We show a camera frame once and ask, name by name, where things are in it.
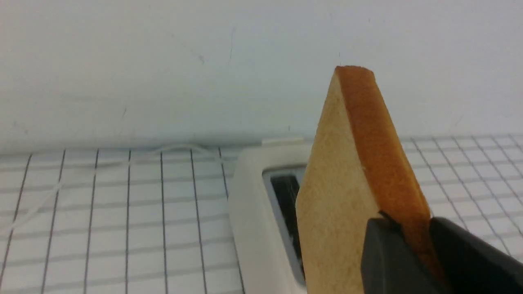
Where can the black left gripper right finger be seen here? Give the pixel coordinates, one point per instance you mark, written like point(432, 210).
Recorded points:
point(471, 265)

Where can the white grid tablecloth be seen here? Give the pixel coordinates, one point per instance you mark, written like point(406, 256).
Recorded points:
point(162, 225)

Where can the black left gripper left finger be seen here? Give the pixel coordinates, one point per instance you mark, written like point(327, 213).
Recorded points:
point(389, 265)

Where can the cream white toaster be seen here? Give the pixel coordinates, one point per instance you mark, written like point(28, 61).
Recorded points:
point(261, 200)

